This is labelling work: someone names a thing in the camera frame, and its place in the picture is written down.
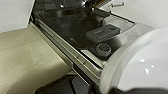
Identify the white bowl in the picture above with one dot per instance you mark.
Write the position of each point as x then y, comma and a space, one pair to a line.
140, 63

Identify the stainless steel dishwasher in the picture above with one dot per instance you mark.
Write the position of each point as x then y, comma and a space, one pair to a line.
73, 26

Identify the narrow white drawer stack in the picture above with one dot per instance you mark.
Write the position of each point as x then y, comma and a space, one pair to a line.
146, 11

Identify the white sink base cabinet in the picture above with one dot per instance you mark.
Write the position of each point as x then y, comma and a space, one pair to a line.
13, 13

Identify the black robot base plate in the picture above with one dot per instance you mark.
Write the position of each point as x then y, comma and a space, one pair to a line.
63, 87

